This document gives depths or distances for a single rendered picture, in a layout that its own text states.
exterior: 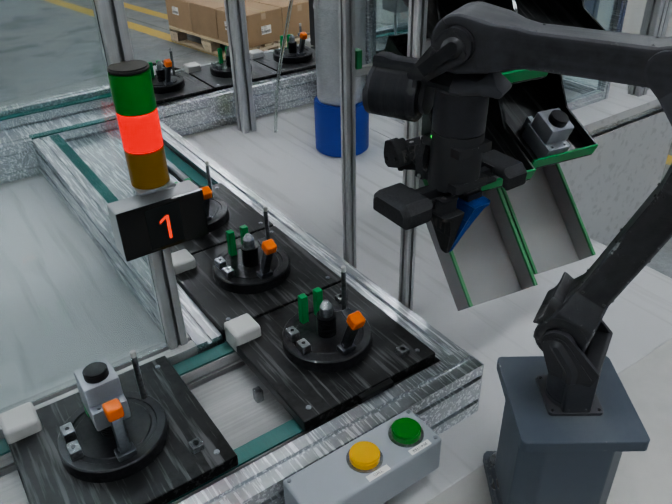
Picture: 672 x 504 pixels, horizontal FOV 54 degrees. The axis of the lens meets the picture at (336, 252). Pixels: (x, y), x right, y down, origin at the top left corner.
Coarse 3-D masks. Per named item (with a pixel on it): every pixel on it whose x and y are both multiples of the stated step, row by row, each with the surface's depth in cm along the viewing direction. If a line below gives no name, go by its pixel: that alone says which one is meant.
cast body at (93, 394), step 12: (108, 360) 84; (84, 372) 81; (96, 372) 81; (108, 372) 82; (84, 384) 80; (96, 384) 80; (108, 384) 81; (120, 384) 82; (84, 396) 80; (96, 396) 80; (108, 396) 82; (120, 396) 83; (96, 408) 81; (96, 420) 81
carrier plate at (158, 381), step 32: (128, 384) 96; (160, 384) 96; (64, 416) 91; (192, 416) 91; (32, 448) 87; (224, 448) 86; (32, 480) 82; (64, 480) 82; (128, 480) 82; (160, 480) 82; (192, 480) 82
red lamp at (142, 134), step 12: (156, 108) 83; (120, 120) 81; (132, 120) 80; (144, 120) 80; (156, 120) 82; (120, 132) 82; (132, 132) 81; (144, 132) 81; (156, 132) 82; (132, 144) 82; (144, 144) 82; (156, 144) 83
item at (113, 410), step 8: (112, 400) 79; (104, 408) 78; (112, 408) 78; (120, 408) 78; (112, 416) 78; (120, 416) 79; (112, 424) 79; (120, 424) 80; (120, 432) 80; (120, 440) 81; (128, 440) 82; (120, 448) 81; (128, 448) 82
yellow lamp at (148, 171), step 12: (132, 156) 83; (144, 156) 83; (156, 156) 84; (132, 168) 84; (144, 168) 84; (156, 168) 84; (132, 180) 85; (144, 180) 84; (156, 180) 85; (168, 180) 87
